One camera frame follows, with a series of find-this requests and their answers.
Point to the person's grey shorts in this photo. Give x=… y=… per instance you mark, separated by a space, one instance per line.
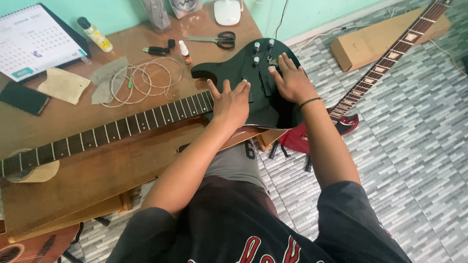
x=237 y=160

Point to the beige cloth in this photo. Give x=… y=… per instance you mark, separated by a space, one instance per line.
x=64 y=86

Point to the person's right hand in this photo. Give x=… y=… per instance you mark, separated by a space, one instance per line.
x=294 y=86

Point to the small white-capped dropper bottle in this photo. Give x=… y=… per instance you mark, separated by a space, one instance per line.
x=184 y=53

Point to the long cardboard box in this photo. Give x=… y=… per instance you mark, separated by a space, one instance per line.
x=365 y=42

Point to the clear bottle with black cap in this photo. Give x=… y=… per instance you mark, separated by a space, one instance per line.
x=95 y=35

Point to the black wallet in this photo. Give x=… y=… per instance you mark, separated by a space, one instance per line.
x=23 y=98

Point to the clear plastic bag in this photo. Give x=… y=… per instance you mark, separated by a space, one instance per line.
x=157 y=14
x=185 y=7

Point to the black guitar stand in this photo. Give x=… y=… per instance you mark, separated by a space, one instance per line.
x=309 y=164

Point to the brown acoustic guitar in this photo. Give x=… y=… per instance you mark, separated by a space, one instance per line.
x=33 y=246

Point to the white plastic device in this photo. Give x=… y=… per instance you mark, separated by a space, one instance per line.
x=227 y=12

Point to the black wristband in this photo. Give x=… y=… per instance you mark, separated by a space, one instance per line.
x=310 y=101

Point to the person's left hand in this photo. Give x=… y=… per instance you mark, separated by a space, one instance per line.
x=230 y=107

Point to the person's black shirt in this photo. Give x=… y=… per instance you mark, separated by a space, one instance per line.
x=234 y=226

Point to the white desk calendar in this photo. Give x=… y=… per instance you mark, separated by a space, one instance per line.
x=34 y=42

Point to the small black tool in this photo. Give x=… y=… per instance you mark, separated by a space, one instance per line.
x=156 y=50

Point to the small black cube part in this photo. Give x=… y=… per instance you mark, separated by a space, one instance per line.
x=171 y=43

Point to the black electric guitar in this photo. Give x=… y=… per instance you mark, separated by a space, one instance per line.
x=234 y=62

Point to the grey cloth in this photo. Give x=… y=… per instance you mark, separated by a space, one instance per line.
x=106 y=78

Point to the red electric guitar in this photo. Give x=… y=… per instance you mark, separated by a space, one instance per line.
x=314 y=135

